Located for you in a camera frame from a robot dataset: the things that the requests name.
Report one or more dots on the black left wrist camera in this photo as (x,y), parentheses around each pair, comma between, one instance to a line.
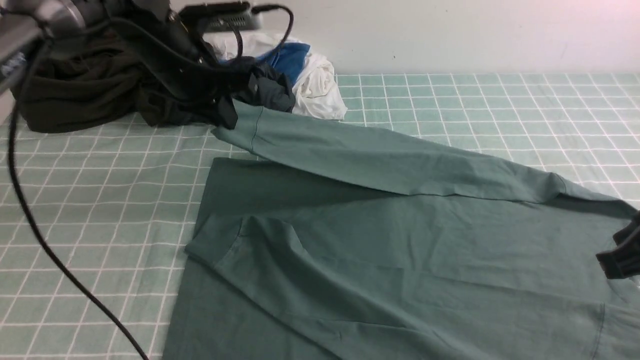
(220,17)

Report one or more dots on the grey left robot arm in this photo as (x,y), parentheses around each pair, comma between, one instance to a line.
(35,30)

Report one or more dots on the dark olive crumpled garment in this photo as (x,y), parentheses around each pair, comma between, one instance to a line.
(104,83)

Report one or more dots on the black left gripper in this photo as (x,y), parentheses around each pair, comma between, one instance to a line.
(178,57)

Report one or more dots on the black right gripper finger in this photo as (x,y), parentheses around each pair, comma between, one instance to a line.
(623,261)

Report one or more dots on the dark grey crumpled garment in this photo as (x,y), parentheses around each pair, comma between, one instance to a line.
(266,87)

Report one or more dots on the blue crumpled garment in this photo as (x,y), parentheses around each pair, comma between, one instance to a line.
(284,67)

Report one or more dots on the green long-sleeved shirt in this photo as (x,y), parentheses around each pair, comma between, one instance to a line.
(345,242)

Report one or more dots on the white crumpled garment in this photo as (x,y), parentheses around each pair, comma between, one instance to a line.
(316,90)

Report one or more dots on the green checked tablecloth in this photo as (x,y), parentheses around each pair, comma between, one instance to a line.
(118,202)

